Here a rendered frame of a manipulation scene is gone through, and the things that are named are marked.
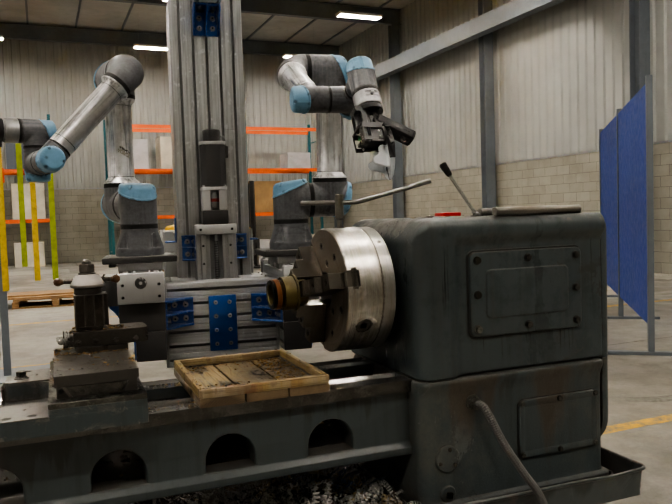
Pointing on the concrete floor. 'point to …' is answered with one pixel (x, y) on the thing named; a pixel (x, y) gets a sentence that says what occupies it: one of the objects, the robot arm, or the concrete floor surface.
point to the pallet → (42, 302)
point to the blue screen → (630, 210)
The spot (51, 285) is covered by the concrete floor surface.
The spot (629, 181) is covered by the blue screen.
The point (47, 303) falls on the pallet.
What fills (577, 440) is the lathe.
